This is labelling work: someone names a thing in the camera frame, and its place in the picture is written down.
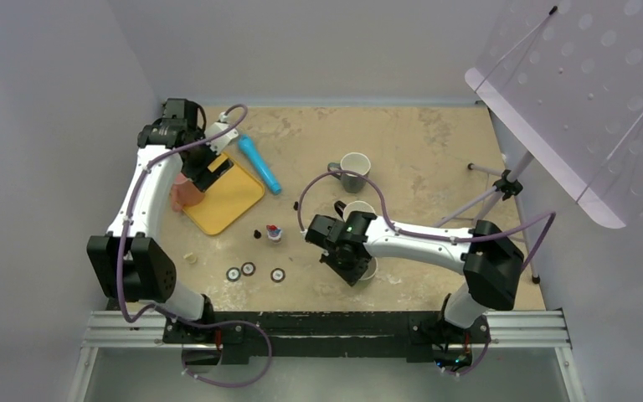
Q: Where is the black mug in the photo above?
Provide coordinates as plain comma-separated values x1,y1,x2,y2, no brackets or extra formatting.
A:
333,200,375,220

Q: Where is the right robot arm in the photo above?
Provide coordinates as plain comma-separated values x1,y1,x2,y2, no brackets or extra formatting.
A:
303,211,524,341

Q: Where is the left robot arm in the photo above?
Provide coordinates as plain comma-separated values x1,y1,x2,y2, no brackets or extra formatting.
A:
86,98,248,343

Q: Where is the small cream cap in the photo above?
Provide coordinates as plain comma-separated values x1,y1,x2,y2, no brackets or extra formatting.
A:
183,253,198,264

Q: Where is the light green mug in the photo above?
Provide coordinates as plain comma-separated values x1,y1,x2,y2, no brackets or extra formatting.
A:
359,258,378,281

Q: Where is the grey mug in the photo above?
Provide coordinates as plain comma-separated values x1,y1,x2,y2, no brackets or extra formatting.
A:
327,152,372,193

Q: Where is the blue plastic tube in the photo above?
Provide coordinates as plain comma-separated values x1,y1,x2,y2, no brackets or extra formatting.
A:
238,135,282,195

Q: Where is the yellow tray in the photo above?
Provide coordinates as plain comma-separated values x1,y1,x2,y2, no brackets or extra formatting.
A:
183,153,265,236

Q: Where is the black base bar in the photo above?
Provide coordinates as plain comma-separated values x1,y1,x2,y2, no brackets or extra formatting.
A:
162,311,489,368

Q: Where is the right round token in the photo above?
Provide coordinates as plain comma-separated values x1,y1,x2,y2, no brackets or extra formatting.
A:
270,268,285,283

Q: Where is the translucent perforated panel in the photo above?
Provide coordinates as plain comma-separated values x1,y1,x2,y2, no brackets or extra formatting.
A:
465,1,643,229

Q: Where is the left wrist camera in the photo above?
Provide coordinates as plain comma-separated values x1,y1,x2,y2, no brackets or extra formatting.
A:
204,113,239,155

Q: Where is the pink mug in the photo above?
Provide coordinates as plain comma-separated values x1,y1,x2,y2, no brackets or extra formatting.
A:
170,173,205,212

